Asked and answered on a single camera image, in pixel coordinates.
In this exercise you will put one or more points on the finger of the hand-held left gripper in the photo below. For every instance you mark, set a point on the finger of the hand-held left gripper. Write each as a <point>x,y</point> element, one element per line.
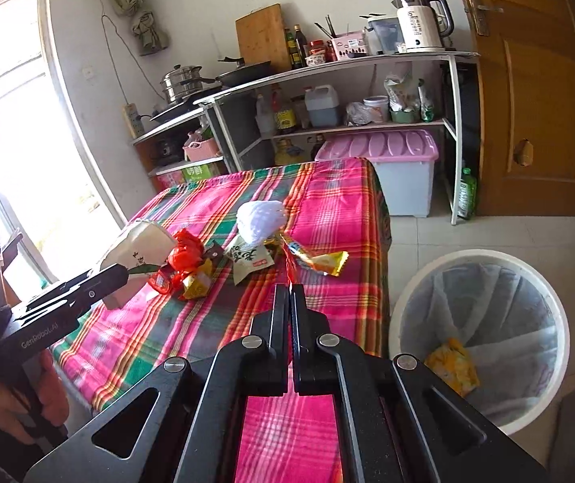
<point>101,276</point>
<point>81,299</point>

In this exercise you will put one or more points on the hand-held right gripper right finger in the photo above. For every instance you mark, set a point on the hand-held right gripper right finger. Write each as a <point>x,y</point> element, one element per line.
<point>298,322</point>

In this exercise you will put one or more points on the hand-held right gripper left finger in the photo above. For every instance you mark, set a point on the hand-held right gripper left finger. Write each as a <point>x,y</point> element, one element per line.
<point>277,322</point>

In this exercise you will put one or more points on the beige paper bag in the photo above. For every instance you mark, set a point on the beige paper bag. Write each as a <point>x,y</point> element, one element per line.
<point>141,246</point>

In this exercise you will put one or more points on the thin red wrapper strip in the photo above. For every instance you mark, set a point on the thin red wrapper strip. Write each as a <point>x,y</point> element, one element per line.
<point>289,266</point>

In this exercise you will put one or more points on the small red white wrapper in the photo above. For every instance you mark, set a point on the small red white wrapper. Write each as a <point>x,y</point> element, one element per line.
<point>161,283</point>

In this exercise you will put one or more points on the golden foil wrapper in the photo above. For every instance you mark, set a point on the golden foil wrapper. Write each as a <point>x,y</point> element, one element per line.
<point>325,261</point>

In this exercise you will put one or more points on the pale green snack packet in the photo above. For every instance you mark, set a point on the pale green snack packet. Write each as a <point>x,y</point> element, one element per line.
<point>247,261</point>

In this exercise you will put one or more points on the red crinkled wrapper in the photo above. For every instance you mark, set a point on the red crinkled wrapper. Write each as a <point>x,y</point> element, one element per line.
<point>187,256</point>

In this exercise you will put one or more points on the yellow snack wrapper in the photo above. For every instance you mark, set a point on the yellow snack wrapper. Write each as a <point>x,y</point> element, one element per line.
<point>197,284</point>

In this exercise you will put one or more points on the dark brown wrapper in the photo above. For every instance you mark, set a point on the dark brown wrapper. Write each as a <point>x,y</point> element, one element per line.
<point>213,253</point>

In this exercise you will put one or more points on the white round bin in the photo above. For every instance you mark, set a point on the white round bin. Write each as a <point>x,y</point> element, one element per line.
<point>473,259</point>

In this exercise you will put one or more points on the person's left hand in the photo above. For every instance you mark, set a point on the person's left hand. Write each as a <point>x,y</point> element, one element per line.
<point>51,387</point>

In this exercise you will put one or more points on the pink plaid tablecloth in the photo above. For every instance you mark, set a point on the pink plaid tablecloth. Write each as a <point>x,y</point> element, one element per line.
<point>317,211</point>

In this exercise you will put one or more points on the green cardboard box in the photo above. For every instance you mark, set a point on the green cardboard box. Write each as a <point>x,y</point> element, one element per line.
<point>202,171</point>

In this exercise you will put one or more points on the white power strip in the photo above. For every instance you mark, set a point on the white power strip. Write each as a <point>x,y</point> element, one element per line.
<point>130,120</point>

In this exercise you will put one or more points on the yellow wrapper with orange print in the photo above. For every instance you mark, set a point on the yellow wrapper with orange print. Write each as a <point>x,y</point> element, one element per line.
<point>451,367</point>

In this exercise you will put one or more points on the low brown shelf rack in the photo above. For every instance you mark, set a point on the low brown shelf rack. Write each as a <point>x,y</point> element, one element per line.
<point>166,131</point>

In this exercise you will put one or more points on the pink plastic basket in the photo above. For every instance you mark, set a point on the pink plastic basket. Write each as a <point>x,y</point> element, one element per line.
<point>201,151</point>

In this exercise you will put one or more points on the yellow cooking oil bottle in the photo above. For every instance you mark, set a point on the yellow cooking oil bottle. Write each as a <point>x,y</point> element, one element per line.
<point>290,153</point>

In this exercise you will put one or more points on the pink lid storage box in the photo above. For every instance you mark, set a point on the pink lid storage box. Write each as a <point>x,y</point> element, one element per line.
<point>398,181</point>

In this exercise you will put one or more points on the black induction cooker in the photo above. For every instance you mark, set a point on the black induction cooker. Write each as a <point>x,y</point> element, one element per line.
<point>177,109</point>

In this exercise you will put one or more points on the clear plastic bottle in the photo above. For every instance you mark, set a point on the clear plastic bottle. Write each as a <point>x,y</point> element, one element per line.
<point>264,118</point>

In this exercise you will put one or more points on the yellow label sauce bottle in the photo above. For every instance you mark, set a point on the yellow label sauce bottle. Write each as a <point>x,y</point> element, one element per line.
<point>284,115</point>

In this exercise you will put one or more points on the steel steamer pot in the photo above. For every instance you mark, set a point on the steel steamer pot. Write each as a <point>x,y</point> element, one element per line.
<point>182,83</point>

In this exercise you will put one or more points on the white bin liner bag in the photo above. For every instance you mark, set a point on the white bin liner bag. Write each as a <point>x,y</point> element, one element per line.
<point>509,312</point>

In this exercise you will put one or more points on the green plastic bottle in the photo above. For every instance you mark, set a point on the green plastic bottle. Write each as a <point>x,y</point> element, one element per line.
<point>467,193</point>

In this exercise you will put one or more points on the dark liquid plastic jug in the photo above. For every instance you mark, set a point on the dark liquid plastic jug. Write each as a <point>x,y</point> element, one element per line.
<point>322,108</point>

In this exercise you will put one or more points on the clear plastic bag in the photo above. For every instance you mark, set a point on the clear plastic bag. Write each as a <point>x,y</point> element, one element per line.
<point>357,114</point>

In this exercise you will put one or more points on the white plastic tub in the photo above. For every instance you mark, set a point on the white plastic tub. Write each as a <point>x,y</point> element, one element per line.
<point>377,108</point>

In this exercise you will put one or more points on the black frying pan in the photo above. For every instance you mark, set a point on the black frying pan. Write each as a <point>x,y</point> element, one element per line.
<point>242,74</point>

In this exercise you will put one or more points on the food bags in green bowl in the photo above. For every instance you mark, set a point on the food bags in green bowl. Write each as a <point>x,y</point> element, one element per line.
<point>406,98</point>

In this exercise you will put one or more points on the grey green hanging cloth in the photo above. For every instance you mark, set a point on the grey green hanging cloth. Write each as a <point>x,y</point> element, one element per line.
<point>149,30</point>

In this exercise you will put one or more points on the white metal shelf rack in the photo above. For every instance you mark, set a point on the white metal shelf rack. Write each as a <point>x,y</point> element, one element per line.
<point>348,64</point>

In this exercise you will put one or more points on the green glass bottle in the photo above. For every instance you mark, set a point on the green glass bottle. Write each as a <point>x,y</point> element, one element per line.
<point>291,53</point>

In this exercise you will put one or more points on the red lid jar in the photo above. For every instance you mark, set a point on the red lid jar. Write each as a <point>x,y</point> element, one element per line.
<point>317,49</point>

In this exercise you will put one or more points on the dark sauce bottle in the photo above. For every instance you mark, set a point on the dark sauce bottle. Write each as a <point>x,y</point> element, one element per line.
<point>300,48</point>

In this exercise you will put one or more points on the pink utensil holder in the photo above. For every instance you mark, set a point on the pink utensil holder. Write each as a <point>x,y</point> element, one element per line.
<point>348,46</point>

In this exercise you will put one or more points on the wooden cutting board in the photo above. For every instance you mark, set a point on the wooden cutting board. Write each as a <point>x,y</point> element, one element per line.
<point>262,35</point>

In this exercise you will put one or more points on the water filter pitcher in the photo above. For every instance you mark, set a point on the water filter pitcher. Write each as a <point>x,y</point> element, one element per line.
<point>385,35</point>

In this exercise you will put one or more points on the brown wooden door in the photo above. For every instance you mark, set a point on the brown wooden door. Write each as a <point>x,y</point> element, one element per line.
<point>534,110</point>

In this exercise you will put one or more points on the white electric kettle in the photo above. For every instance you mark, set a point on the white electric kettle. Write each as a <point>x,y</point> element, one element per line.
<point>418,25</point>

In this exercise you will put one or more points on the white frame window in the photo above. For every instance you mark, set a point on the white frame window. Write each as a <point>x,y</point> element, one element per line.
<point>15,136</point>

